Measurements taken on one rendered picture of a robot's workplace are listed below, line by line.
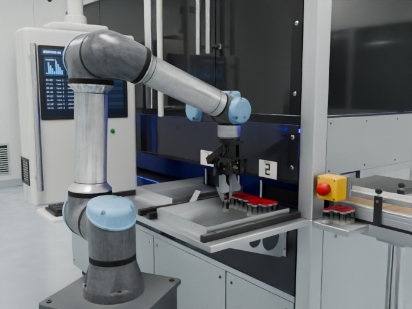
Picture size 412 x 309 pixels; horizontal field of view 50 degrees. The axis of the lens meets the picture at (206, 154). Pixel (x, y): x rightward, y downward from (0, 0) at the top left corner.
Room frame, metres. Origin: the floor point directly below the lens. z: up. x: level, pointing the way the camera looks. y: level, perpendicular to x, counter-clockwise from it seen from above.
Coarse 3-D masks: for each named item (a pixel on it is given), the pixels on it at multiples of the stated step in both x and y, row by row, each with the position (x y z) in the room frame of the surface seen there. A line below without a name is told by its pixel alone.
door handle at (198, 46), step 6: (198, 0) 1.73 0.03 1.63; (198, 6) 1.73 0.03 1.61; (198, 12) 1.73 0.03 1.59; (198, 18) 1.73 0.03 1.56; (198, 24) 1.73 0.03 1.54; (198, 30) 1.73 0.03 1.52; (198, 36) 1.73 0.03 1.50; (198, 42) 1.73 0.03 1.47; (198, 48) 1.73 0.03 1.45; (204, 48) 1.75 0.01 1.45; (198, 54) 1.73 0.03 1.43
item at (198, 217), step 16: (160, 208) 1.38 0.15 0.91; (176, 208) 1.42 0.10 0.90; (192, 208) 1.46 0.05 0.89; (208, 208) 1.50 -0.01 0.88; (288, 208) 1.38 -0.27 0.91; (176, 224) 1.29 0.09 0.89; (192, 224) 1.23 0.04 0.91; (208, 224) 1.31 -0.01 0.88; (224, 224) 1.22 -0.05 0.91; (240, 224) 1.25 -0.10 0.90
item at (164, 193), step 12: (180, 180) 1.85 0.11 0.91; (192, 180) 1.88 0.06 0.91; (144, 192) 1.66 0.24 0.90; (156, 192) 1.76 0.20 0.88; (168, 192) 1.76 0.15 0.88; (180, 192) 1.76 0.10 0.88; (192, 192) 1.76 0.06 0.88; (204, 192) 1.76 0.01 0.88; (216, 192) 1.64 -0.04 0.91; (240, 192) 1.72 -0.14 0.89
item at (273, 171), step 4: (260, 160) 1.54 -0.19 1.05; (264, 160) 1.52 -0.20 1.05; (260, 164) 1.54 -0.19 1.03; (264, 164) 1.52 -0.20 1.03; (272, 164) 1.49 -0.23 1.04; (276, 164) 1.48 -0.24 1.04; (260, 168) 1.54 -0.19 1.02; (264, 168) 1.52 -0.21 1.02; (268, 168) 1.51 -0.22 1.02; (272, 168) 1.49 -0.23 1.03; (276, 168) 1.48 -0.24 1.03; (260, 172) 1.54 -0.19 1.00; (264, 172) 1.52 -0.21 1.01; (268, 172) 1.51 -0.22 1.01; (272, 172) 1.49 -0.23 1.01; (276, 172) 1.48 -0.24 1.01; (260, 176) 1.54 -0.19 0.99; (264, 176) 1.52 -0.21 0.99; (268, 176) 1.51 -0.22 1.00; (272, 176) 1.49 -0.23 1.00; (276, 176) 1.48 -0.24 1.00
